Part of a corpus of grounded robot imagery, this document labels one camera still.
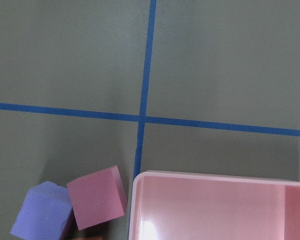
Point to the purple foam block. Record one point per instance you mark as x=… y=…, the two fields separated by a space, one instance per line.
x=46 y=213

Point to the orange foam block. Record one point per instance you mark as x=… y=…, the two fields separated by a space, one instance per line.
x=89 y=238

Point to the pink plastic bin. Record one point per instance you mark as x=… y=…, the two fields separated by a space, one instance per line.
x=168 y=205

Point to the pink foam block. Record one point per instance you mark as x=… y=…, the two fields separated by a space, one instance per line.
x=97 y=197

